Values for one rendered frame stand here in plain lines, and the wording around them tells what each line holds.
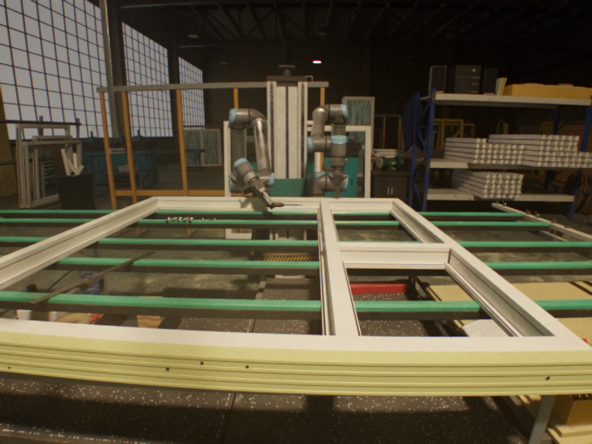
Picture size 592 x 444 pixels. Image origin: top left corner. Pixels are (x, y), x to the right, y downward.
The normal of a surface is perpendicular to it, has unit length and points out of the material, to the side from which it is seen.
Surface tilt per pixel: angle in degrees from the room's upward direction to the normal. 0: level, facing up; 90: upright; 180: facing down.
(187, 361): 90
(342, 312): 0
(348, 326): 0
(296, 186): 90
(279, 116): 90
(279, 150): 90
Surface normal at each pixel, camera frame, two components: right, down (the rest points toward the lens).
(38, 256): 1.00, 0.01
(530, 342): 0.00, -0.97
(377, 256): -0.05, 0.25
